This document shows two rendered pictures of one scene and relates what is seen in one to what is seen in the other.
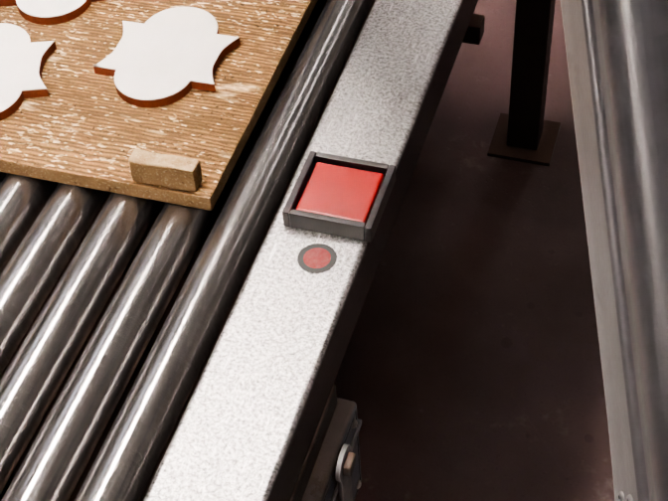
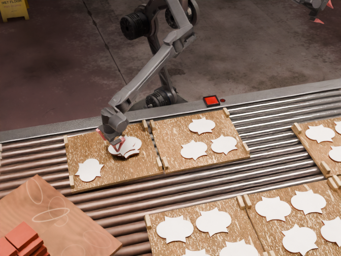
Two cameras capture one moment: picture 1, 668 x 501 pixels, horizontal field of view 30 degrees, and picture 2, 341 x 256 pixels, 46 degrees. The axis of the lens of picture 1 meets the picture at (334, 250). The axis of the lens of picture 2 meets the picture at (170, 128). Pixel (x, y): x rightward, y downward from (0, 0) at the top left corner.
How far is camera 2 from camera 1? 2.38 m
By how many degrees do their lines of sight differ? 77
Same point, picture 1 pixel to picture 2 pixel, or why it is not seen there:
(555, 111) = not seen: hidden behind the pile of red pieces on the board
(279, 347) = (238, 98)
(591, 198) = not seen: outside the picture
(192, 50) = (199, 123)
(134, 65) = (208, 127)
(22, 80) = (222, 138)
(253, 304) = (234, 102)
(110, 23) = (199, 138)
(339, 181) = (209, 100)
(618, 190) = not seen: outside the picture
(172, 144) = (218, 117)
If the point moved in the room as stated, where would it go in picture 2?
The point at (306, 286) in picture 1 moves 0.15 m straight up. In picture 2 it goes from (227, 99) to (230, 77)
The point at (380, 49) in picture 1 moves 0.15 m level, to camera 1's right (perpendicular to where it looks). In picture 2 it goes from (176, 110) to (161, 96)
